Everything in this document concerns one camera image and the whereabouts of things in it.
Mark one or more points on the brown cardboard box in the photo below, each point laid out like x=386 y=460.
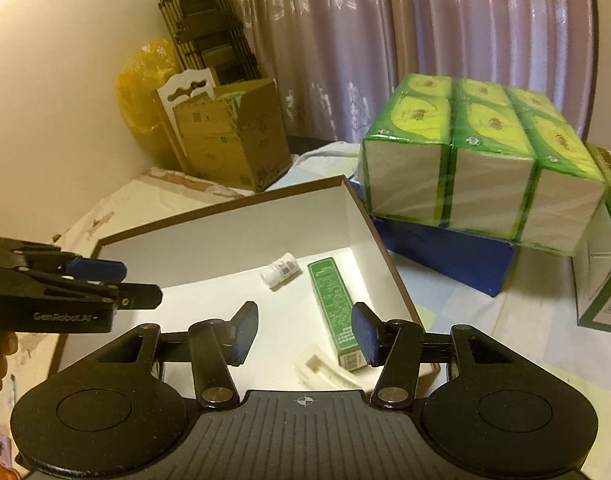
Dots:
x=225 y=145

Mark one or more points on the white plastic piece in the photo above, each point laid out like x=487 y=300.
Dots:
x=320 y=367

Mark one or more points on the pastel checked quilt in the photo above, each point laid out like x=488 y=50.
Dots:
x=485 y=320

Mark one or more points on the blue box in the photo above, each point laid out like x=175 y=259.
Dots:
x=435 y=255

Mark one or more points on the small white bottle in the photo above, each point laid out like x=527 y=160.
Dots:
x=280 y=271

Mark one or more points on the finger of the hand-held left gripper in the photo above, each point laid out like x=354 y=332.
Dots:
x=135 y=296
x=98 y=270

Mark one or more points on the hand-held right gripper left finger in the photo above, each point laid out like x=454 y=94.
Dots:
x=245 y=332

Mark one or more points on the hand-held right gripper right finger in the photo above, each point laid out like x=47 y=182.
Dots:
x=365 y=335

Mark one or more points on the long green box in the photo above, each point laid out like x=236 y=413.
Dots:
x=330 y=305

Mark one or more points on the yellow plastic bag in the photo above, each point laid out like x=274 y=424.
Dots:
x=135 y=90

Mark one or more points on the purple patterned curtain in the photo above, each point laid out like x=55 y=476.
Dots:
x=385 y=20

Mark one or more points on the green and white carton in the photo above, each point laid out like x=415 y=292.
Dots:
x=603 y=280

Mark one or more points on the black folding cart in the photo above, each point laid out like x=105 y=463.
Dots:
x=205 y=35

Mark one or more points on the white ornate board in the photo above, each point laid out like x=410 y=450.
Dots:
x=165 y=110

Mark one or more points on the pack of green tissue boxes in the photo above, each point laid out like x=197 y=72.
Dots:
x=485 y=180

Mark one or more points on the brown box with white inside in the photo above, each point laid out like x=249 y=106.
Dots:
x=235 y=240

